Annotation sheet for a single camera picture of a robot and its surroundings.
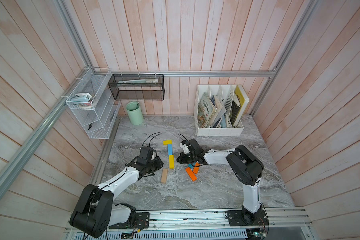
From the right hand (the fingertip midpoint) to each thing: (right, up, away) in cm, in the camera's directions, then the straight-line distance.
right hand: (176, 159), depth 96 cm
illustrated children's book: (+21, +34, +7) cm, 40 cm away
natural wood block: (-7, -9, -7) cm, 14 cm away
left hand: (-8, -2, -8) cm, 11 cm away
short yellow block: (-7, +11, +9) cm, 15 cm away
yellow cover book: (+43, +39, -3) cm, 58 cm away
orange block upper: (+12, -5, -6) cm, 14 cm away
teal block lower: (+8, -2, -10) cm, 13 cm away
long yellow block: (-3, -1, 0) cm, 4 cm away
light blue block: (-4, +6, +4) cm, 9 cm away
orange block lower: (+9, -8, -6) cm, 14 cm away
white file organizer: (+29, +33, +3) cm, 44 cm away
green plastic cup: (-30, +33, +8) cm, 45 cm away
